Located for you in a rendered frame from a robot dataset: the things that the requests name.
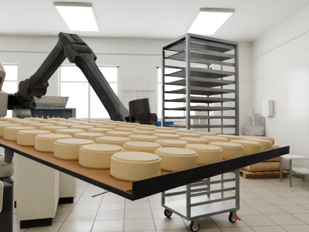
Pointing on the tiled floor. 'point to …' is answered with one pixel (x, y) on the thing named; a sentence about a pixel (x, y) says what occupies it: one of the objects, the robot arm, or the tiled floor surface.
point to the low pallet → (263, 174)
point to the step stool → (293, 167)
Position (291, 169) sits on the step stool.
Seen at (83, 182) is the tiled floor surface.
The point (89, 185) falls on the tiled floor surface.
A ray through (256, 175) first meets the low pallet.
